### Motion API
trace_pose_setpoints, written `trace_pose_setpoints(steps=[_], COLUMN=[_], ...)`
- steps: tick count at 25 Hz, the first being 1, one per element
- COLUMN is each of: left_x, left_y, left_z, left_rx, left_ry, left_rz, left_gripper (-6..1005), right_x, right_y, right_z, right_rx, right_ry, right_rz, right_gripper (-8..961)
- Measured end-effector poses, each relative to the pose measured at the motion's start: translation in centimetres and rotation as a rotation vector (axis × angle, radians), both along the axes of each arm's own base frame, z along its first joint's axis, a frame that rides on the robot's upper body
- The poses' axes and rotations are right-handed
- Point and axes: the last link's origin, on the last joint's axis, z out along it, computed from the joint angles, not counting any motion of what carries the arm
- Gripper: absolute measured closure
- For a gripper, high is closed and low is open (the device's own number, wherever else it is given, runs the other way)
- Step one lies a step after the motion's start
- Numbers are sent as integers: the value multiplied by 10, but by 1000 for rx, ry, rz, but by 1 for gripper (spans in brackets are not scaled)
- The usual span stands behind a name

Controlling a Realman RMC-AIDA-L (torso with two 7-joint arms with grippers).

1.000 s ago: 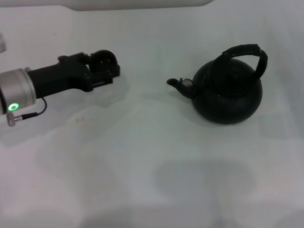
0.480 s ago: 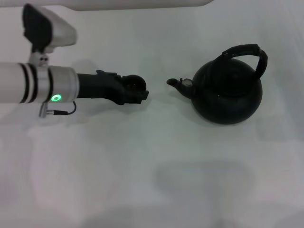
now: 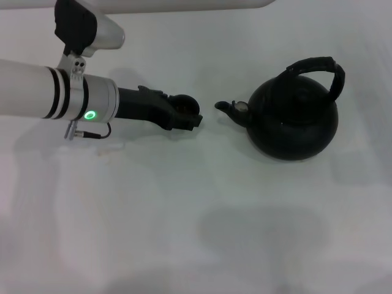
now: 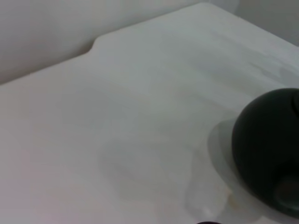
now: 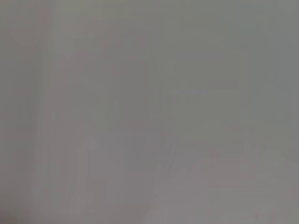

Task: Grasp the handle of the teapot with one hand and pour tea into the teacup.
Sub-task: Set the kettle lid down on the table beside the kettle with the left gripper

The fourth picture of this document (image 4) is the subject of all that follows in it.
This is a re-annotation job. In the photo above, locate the black round teapot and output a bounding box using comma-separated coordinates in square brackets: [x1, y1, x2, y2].
[231, 88, 299, 220]

